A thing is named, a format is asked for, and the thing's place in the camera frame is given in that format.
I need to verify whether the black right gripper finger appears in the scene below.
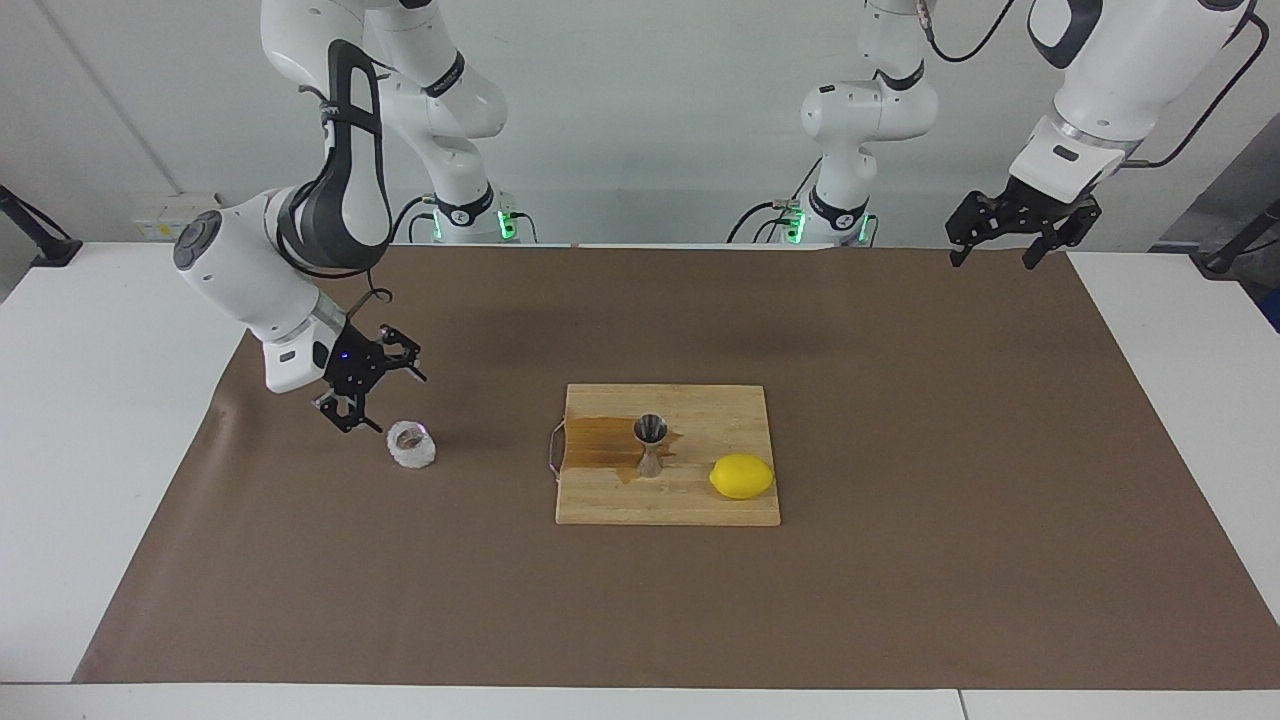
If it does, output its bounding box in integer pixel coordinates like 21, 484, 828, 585
313, 390, 383, 434
372, 325, 428, 384

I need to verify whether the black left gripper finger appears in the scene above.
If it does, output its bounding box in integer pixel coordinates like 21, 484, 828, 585
945, 193, 1003, 267
1022, 200, 1103, 269

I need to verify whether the clear textured glass cup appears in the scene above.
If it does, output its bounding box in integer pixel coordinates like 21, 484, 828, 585
387, 421, 438, 470

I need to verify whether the steel double jigger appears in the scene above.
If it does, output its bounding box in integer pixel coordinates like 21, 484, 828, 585
633, 414, 670, 478

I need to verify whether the black clamp stand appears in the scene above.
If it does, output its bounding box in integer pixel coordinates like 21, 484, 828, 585
0, 185, 83, 267
1195, 198, 1280, 278

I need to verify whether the dark grey panel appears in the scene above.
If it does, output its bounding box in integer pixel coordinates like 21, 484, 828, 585
1150, 112, 1280, 251

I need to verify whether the brown table mat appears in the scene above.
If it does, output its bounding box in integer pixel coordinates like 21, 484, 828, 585
72, 243, 1280, 691

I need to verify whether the wooden cutting board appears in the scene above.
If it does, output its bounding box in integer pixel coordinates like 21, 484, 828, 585
548, 384, 782, 528

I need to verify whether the yellow lemon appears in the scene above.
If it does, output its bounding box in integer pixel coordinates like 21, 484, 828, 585
709, 453, 776, 501

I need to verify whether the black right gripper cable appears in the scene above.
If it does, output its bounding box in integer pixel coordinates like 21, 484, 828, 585
340, 288, 395, 331

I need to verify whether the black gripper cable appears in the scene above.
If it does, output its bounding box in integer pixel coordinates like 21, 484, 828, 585
915, 0, 1271, 169
340, 288, 395, 331

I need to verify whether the black arm base cable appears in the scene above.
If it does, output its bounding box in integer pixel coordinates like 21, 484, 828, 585
727, 150, 823, 244
388, 195, 441, 244

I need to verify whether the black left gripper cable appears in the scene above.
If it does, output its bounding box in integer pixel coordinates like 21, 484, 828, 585
915, 0, 1271, 169

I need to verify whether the white wall outlet box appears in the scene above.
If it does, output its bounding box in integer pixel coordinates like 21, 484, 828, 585
133, 193, 201, 241

